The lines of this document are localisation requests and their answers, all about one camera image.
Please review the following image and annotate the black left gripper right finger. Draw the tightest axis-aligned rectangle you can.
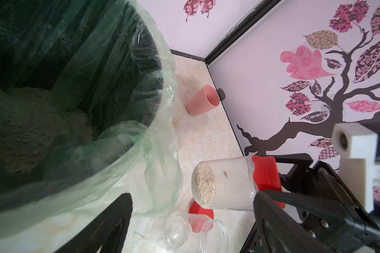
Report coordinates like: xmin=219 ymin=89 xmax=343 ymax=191
xmin=253 ymin=191 xmax=331 ymax=253

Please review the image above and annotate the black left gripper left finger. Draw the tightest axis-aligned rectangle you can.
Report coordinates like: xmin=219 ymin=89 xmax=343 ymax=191
xmin=57 ymin=193 xmax=133 ymax=253

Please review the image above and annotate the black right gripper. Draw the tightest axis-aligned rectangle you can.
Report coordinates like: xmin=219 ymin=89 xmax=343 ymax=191
xmin=240 ymin=153 xmax=380 ymax=253

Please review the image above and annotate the oatmeal jar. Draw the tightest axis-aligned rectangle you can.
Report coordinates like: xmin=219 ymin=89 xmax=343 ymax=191
xmin=166 ymin=213 xmax=229 ymax=253
xmin=191 ymin=157 xmax=259 ymax=211

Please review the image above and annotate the red jar lid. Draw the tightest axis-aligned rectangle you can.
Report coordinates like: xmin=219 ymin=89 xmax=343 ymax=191
xmin=189 ymin=201 xmax=214 ymax=234
xmin=252 ymin=155 xmax=282 ymax=192

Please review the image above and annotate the black trash bin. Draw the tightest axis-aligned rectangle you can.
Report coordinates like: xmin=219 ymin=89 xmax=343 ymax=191
xmin=0 ymin=0 xmax=164 ymax=203

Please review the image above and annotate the clear plastic bin liner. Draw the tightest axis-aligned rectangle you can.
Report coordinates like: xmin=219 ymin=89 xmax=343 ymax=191
xmin=0 ymin=1 xmax=182 ymax=239

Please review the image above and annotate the pink plastic cup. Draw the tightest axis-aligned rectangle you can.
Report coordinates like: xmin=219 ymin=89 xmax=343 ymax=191
xmin=186 ymin=85 xmax=220 ymax=116

